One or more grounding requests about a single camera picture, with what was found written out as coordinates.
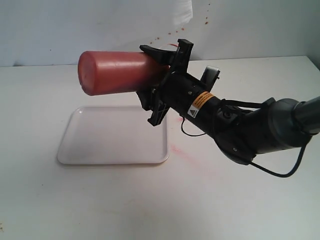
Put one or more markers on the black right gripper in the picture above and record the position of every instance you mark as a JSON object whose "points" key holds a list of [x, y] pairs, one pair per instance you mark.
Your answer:
{"points": [[178, 90]]}

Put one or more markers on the red sauce squeeze bottle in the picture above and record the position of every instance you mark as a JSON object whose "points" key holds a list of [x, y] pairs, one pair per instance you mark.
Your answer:
{"points": [[114, 72]]}

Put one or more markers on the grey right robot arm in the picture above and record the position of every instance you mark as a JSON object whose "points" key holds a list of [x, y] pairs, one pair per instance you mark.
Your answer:
{"points": [[241, 130]]}

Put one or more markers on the white rectangular plastic tray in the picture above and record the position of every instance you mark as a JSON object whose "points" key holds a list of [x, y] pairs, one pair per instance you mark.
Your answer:
{"points": [[113, 135]]}

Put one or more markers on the white cloth backdrop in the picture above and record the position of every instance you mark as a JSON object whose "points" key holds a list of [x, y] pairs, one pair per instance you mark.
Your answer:
{"points": [[56, 32]]}

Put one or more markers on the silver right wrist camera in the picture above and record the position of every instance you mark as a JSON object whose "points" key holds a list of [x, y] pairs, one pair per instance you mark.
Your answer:
{"points": [[209, 77]]}

